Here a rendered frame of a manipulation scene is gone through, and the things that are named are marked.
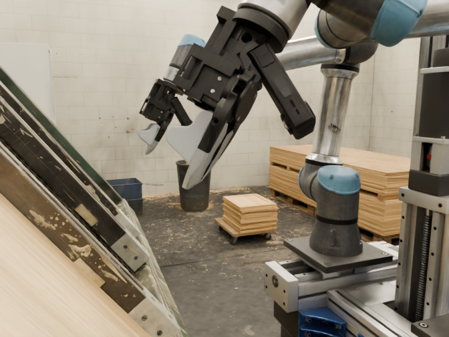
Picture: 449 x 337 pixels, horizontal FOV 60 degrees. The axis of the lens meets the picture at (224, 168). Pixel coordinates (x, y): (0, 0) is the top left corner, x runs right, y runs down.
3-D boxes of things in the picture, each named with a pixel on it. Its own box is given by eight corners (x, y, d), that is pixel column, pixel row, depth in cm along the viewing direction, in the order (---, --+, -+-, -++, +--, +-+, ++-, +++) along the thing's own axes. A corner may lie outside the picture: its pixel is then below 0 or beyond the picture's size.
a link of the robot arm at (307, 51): (398, 55, 102) (216, 93, 97) (377, 59, 113) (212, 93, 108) (393, 9, 100) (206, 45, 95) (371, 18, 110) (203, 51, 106)
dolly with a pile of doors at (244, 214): (278, 240, 415) (278, 203, 408) (232, 247, 396) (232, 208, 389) (253, 224, 471) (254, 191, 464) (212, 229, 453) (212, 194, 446)
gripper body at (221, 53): (185, 104, 51) (229, 25, 51) (242, 134, 49) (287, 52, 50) (168, 87, 43) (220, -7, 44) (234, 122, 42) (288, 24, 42)
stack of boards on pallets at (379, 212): (457, 237, 423) (465, 166, 410) (381, 251, 386) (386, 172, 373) (323, 190, 650) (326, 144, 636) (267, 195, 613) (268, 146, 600)
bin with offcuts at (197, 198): (218, 210, 531) (218, 163, 520) (181, 214, 513) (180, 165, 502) (206, 201, 579) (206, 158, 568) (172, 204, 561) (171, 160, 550)
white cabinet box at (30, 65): (61, 233, 440) (47, 44, 405) (3, 239, 419) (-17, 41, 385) (63, 217, 496) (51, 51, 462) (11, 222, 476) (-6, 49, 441)
